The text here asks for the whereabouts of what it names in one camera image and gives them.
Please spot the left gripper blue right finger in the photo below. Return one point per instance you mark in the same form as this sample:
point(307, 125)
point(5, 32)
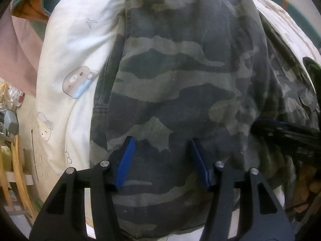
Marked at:
point(261, 216)

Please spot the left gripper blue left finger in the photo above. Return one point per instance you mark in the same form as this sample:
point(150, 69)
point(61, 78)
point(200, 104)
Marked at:
point(82, 193)

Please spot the camouflage cargo pants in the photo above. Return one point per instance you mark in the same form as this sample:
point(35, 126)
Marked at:
point(184, 69)

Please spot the wooden chair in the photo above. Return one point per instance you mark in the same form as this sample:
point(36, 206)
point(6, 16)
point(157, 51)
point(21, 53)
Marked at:
point(19, 178)

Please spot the olive green garment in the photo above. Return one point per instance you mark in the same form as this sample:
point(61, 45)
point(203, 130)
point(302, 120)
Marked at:
point(313, 68)

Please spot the white cartoon print duvet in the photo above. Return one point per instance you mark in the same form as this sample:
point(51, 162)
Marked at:
point(79, 38)

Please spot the pink hanging curtain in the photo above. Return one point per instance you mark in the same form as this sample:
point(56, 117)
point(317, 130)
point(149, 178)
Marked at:
point(20, 53)

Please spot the teal and orange blanket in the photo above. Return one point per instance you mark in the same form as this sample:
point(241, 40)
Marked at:
point(32, 2)

